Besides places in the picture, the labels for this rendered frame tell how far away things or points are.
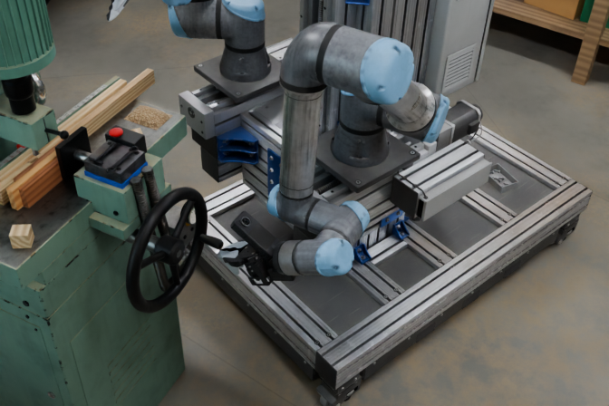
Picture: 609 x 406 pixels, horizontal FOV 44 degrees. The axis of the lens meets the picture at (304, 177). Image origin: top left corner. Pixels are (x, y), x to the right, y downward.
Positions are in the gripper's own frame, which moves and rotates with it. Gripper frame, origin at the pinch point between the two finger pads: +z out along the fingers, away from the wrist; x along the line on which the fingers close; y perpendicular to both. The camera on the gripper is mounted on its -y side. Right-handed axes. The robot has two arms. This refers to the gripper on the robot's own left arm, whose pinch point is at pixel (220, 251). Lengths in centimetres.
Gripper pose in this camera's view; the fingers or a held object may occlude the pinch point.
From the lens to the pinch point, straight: 174.9
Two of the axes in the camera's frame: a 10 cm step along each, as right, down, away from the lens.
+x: 5.0, -5.7, 6.5
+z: -7.5, 0.8, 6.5
